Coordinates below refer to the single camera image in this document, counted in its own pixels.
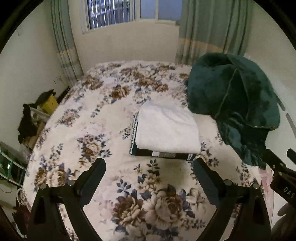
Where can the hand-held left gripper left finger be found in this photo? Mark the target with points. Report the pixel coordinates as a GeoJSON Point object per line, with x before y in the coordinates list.
{"type": "Point", "coordinates": [92, 178]}

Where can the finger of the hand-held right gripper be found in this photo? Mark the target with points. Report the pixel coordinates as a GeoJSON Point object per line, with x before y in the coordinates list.
{"type": "Point", "coordinates": [292, 154]}
{"type": "Point", "coordinates": [276, 161]}

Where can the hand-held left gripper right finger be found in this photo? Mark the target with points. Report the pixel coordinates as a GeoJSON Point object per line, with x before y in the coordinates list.
{"type": "Point", "coordinates": [205, 182]}

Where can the white towel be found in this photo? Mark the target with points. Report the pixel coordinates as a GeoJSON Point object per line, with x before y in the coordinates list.
{"type": "Point", "coordinates": [166, 129]}

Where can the person's right hand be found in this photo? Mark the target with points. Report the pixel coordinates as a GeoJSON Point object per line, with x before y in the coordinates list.
{"type": "Point", "coordinates": [286, 212]}

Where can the pink floral sheet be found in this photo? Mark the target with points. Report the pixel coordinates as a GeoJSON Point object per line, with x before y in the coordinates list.
{"type": "Point", "coordinates": [266, 179]}

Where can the floral bed cover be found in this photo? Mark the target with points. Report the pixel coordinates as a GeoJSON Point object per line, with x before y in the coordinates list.
{"type": "Point", "coordinates": [92, 115]}

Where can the dark green plush blanket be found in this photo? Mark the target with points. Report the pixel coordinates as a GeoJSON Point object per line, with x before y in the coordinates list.
{"type": "Point", "coordinates": [231, 92]}

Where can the green rack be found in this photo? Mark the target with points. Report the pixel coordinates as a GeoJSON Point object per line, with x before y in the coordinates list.
{"type": "Point", "coordinates": [11, 162]}

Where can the black cloth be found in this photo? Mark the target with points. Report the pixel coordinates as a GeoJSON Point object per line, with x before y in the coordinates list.
{"type": "Point", "coordinates": [26, 125]}

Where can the yellow box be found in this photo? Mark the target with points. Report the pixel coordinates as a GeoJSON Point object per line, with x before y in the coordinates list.
{"type": "Point", "coordinates": [49, 104]}

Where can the green striped curtain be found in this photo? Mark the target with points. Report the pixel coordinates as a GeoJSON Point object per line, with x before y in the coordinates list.
{"type": "Point", "coordinates": [67, 46]}
{"type": "Point", "coordinates": [208, 27]}

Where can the barred window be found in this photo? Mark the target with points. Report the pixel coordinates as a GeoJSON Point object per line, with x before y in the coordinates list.
{"type": "Point", "coordinates": [106, 11]}

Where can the white wall socket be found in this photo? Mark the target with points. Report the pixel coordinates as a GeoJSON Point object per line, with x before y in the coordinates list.
{"type": "Point", "coordinates": [57, 81]}
{"type": "Point", "coordinates": [19, 31]}

